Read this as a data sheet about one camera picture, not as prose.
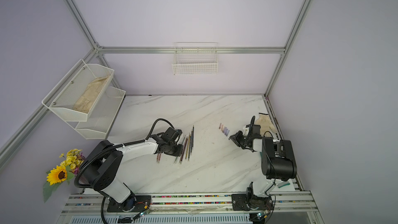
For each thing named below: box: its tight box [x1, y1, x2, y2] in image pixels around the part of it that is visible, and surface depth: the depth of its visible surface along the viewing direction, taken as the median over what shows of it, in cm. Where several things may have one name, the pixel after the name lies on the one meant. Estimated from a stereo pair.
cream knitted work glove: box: [254, 113, 278, 137], surface depth 106 cm
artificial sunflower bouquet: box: [42, 148, 86, 203], surface depth 61 cm
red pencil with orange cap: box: [155, 152, 162, 164], surface depth 90 cm
